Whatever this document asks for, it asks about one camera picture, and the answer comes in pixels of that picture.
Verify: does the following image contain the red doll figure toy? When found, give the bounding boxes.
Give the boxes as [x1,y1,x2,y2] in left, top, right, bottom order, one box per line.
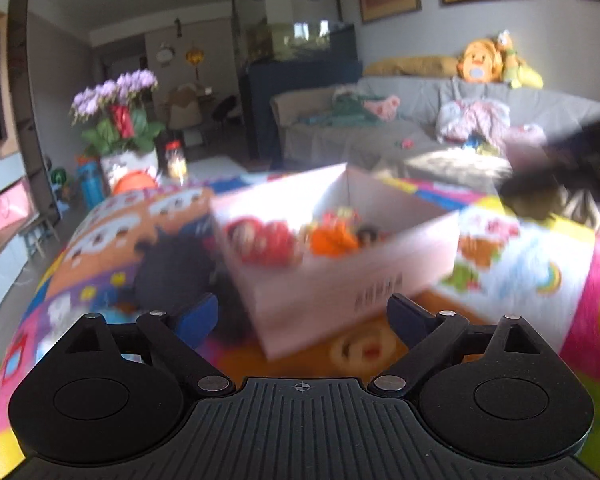
[224,217,302,266]

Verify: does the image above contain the black plush toy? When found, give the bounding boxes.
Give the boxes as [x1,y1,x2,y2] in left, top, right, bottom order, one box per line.
[116,228,251,340]

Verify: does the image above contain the purple orchid flower pot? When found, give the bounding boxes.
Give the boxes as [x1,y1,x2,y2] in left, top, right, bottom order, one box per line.
[70,70,166,190]

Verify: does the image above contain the pink white clothes pile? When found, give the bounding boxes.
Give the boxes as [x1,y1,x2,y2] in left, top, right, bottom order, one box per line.
[436,99,512,154]

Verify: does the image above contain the yellow duck plush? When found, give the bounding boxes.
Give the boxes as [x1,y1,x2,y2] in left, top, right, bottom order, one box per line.
[457,39,503,84]

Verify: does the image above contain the red green toy camera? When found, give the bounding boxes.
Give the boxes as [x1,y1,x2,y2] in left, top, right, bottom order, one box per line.
[322,206,361,230]

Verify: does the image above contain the green clothes on sofa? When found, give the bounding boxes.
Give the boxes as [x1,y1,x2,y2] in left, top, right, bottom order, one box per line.
[298,93,401,127]

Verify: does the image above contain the white tv cabinet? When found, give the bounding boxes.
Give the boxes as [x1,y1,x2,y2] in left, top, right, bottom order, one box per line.
[0,152,46,340]

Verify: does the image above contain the pink cardboard box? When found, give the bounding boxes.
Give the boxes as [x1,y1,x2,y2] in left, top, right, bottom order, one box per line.
[210,165,460,359]

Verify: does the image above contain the grey sofa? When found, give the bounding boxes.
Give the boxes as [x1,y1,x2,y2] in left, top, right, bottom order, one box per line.
[272,77,600,192]

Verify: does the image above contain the red lid glass jar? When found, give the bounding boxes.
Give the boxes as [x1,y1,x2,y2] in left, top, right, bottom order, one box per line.
[164,140,188,184]

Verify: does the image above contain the glass fish tank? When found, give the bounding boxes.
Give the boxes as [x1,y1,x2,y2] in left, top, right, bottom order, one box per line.
[232,0,358,70]

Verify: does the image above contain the blue water bottle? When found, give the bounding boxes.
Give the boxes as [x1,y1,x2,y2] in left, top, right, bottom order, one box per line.
[76,159,105,210]

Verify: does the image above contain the mustard yellow pillow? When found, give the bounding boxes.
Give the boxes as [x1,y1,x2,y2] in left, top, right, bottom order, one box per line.
[363,55,458,78]

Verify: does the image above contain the dining chair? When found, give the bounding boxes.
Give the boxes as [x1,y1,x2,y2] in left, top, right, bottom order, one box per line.
[166,84,204,148]

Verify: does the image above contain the orange pumpkin bottle toy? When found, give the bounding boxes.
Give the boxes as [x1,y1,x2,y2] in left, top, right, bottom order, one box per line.
[309,226,361,258]

